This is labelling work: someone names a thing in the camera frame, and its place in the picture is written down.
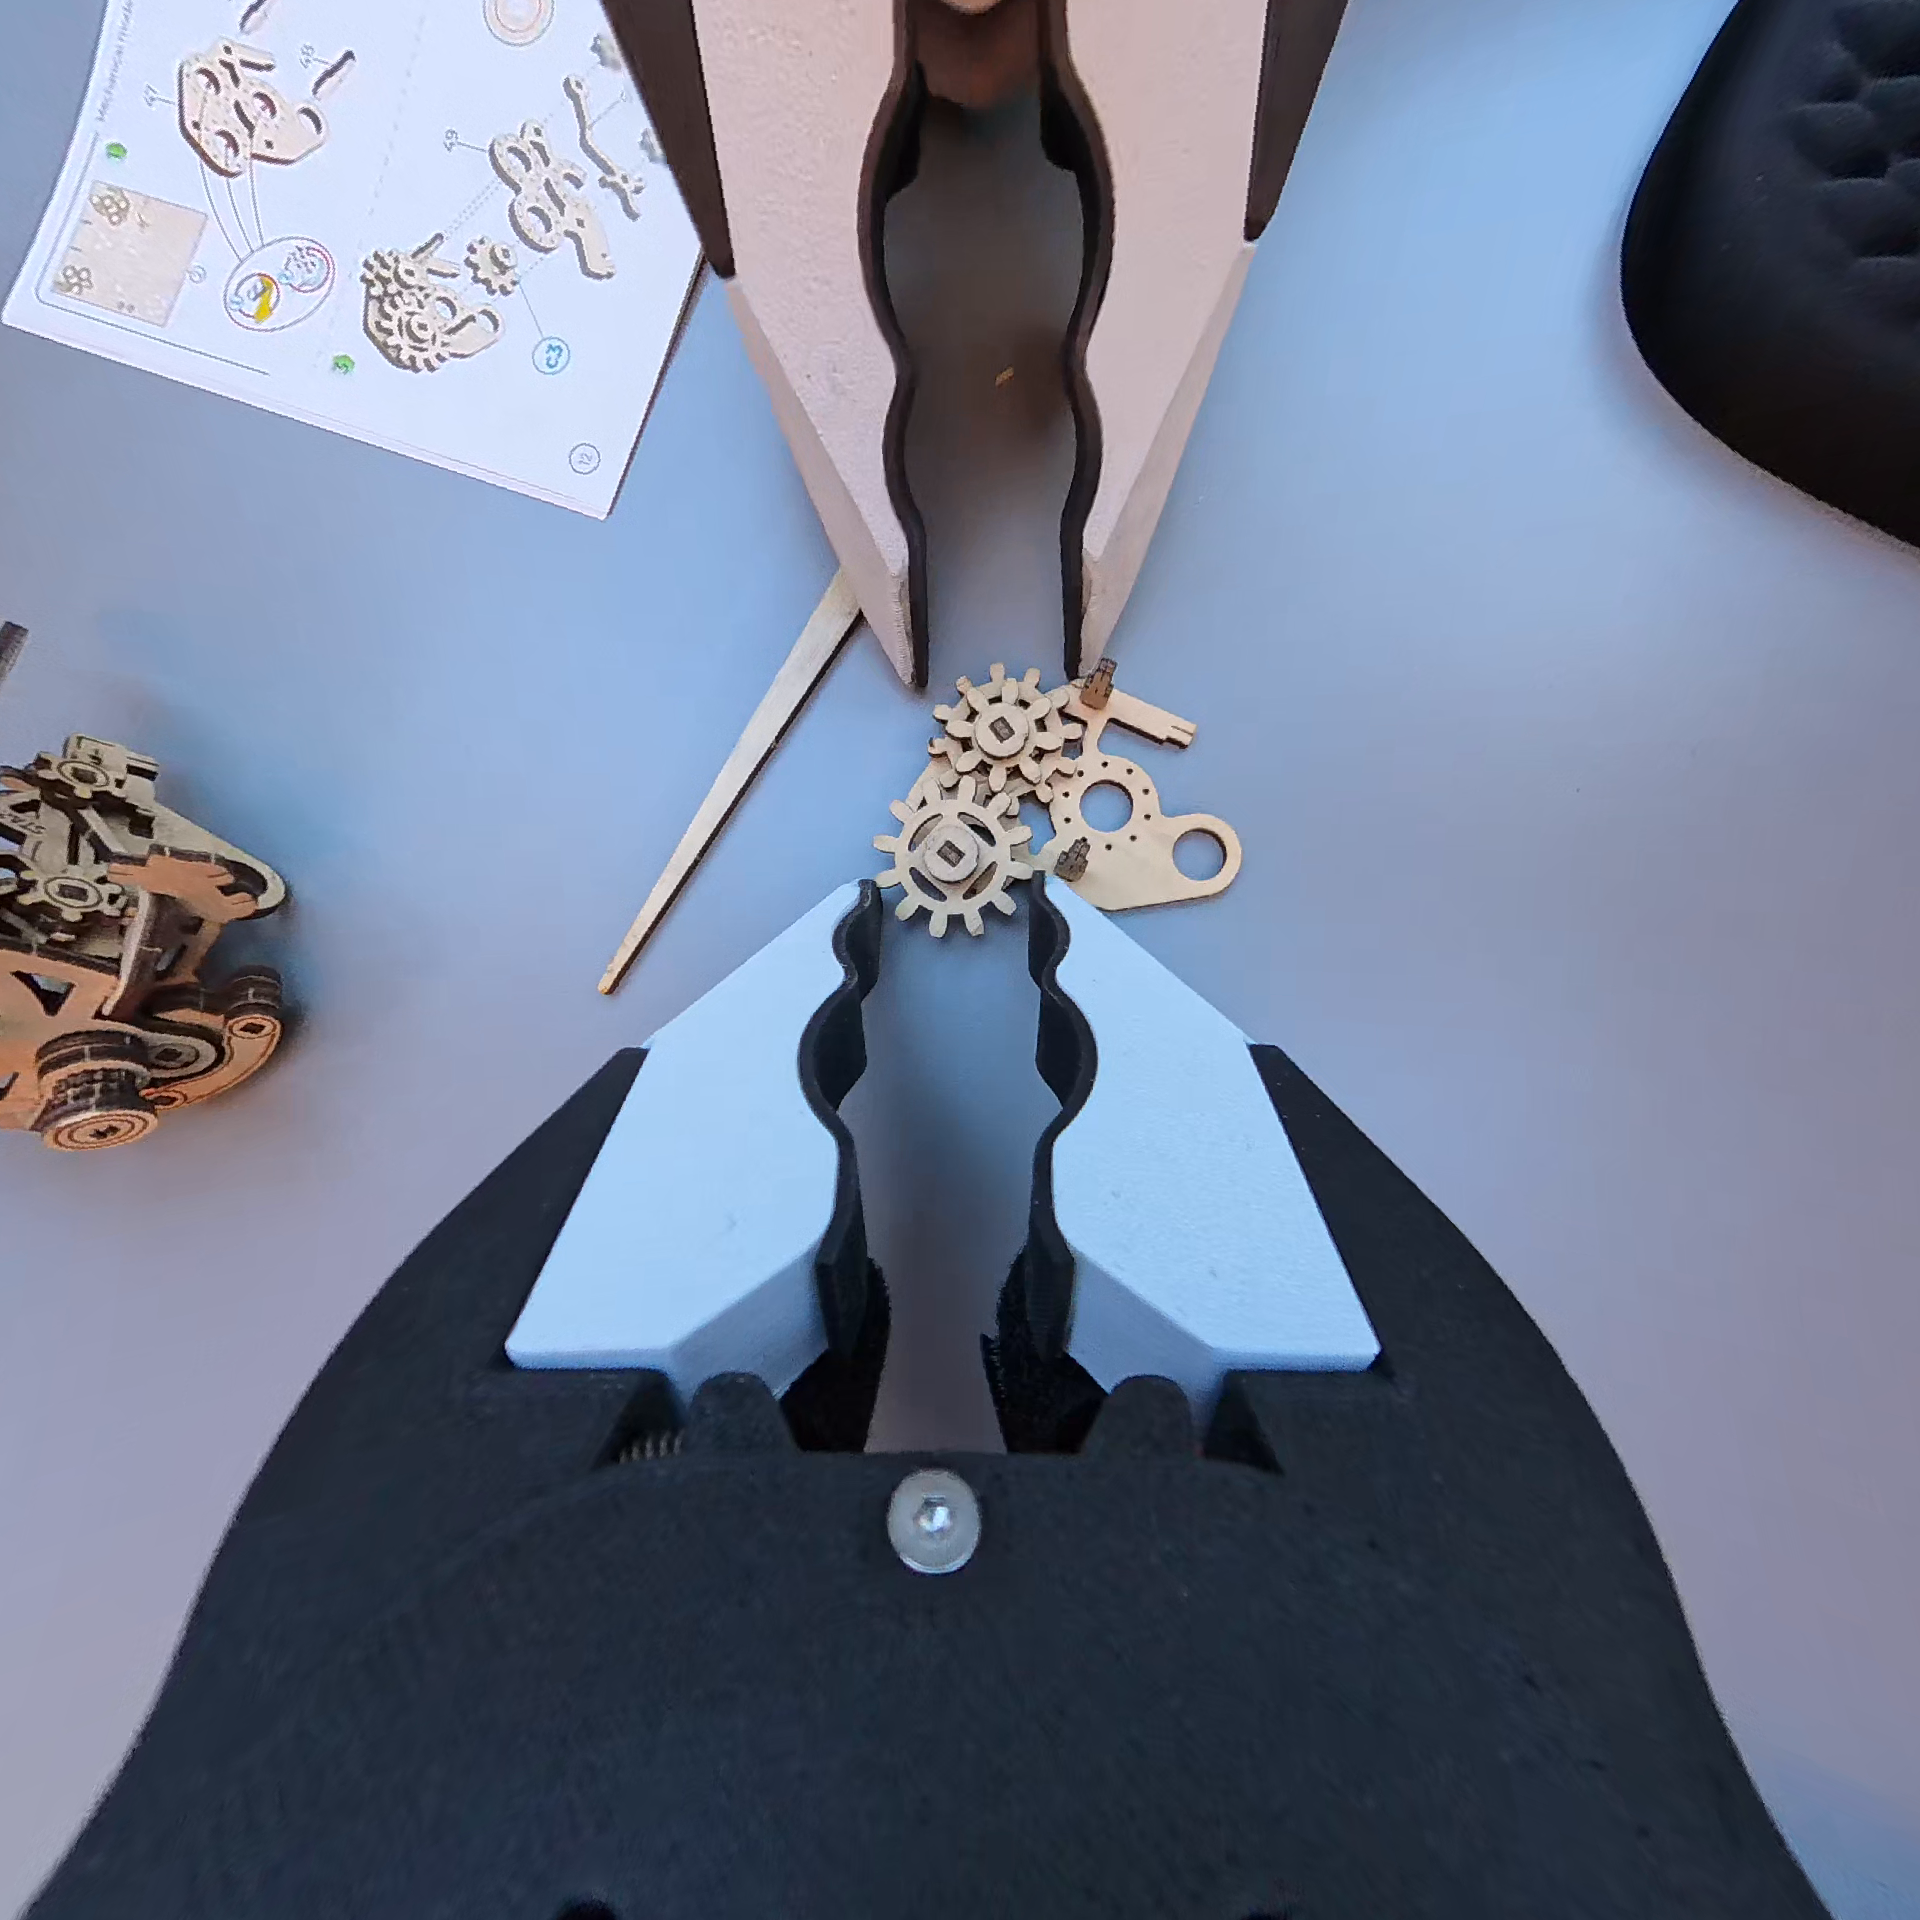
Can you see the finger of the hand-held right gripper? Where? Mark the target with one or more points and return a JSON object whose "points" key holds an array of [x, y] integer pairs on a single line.
{"points": [[795, 227], [1189, 227]]}

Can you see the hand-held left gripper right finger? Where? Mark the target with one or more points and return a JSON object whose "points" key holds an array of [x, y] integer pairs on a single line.
{"points": [[1200, 1201]]}

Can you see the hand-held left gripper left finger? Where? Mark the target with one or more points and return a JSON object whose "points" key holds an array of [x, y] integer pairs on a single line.
{"points": [[704, 1201]]}

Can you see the wooden gear plate assembly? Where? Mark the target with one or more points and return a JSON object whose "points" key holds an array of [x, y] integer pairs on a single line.
{"points": [[1127, 838]]}

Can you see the grey desk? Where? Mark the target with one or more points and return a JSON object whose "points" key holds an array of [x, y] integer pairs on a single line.
{"points": [[1501, 902]]}

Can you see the pointed wooden stick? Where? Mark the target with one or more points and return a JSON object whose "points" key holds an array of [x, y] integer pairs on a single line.
{"points": [[720, 818]]}

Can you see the white instruction booklet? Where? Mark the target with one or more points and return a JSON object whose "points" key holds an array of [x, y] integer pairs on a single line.
{"points": [[132, 91]]}

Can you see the wooden mechanical model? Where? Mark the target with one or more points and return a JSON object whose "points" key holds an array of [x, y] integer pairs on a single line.
{"points": [[132, 977]]}

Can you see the black mesh cushion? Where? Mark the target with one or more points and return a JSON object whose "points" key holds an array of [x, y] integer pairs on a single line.
{"points": [[1801, 227]]}

